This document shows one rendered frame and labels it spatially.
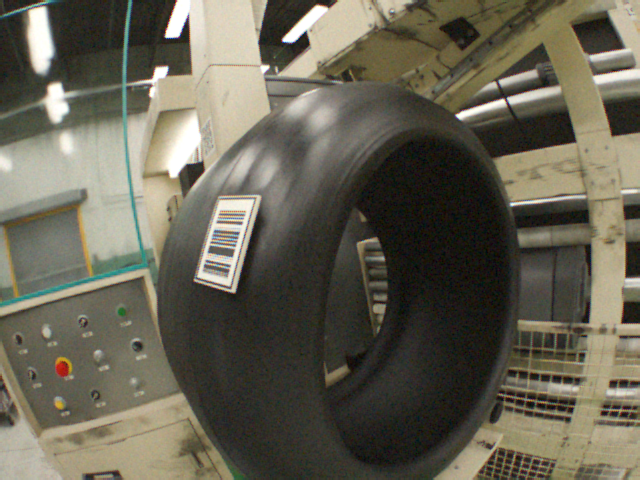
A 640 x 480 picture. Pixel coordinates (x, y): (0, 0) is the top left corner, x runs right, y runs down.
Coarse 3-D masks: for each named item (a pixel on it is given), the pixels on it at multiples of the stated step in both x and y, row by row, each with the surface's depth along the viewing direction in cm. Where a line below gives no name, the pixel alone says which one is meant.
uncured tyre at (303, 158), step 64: (256, 128) 25; (320, 128) 23; (384, 128) 26; (448, 128) 32; (192, 192) 32; (256, 192) 21; (320, 192) 21; (384, 192) 62; (448, 192) 54; (192, 256) 21; (256, 256) 19; (320, 256) 21; (384, 256) 66; (448, 256) 61; (512, 256) 43; (192, 320) 19; (256, 320) 19; (320, 320) 20; (384, 320) 65; (448, 320) 60; (512, 320) 42; (192, 384) 20; (256, 384) 18; (320, 384) 20; (384, 384) 59; (448, 384) 51; (256, 448) 19; (320, 448) 20; (384, 448) 43; (448, 448) 31
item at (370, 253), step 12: (372, 240) 93; (360, 252) 90; (372, 252) 92; (372, 264) 88; (384, 264) 84; (372, 276) 90; (384, 276) 86; (372, 288) 89; (384, 288) 85; (372, 300) 92; (384, 300) 88; (372, 312) 91; (372, 324) 92
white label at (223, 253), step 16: (224, 208) 20; (240, 208) 19; (256, 208) 18; (224, 224) 19; (240, 224) 19; (208, 240) 20; (224, 240) 19; (240, 240) 18; (208, 256) 19; (224, 256) 18; (240, 256) 18; (208, 272) 19; (224, 272) 18; (224, 288) 18
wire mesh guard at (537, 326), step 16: (592, 336) 41; (592, 352) 41; (560, 384) 47; (528, 400) 54; (624, 400) 32; (512, 416) 58; (576, 416) 43; (560, 432) 46; (496, 448) 62; (560, 448) 45; (624, 448) 29; (512, 464) 57; (624, 464) 27
